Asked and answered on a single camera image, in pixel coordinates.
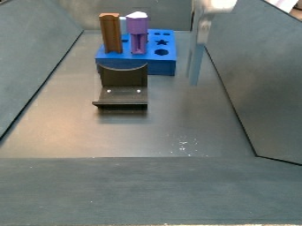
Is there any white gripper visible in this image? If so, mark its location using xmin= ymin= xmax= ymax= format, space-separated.
xmin=194 ymin=0 xmax=236 ymax=44

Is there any tall light blue peg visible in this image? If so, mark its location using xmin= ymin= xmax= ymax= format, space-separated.
xmin=186 ymin=8 xmax=206 ymax=87

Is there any light blue square block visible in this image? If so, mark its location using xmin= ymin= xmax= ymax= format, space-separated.
xmin=119 ymin=17 xmax=127 ymax=34

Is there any tall brown notched block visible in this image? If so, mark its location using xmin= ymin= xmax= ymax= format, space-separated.
xmin=99 ymin=12 xmax=123 ymax=53

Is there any blue shape sorting board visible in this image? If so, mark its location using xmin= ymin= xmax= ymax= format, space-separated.
xmin=95 ymin=29 xmax=176 ymax=76

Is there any purple pentagon peg block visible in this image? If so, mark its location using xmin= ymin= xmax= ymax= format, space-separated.
xmin=126 ymin=11 xmax=148 ymax=54

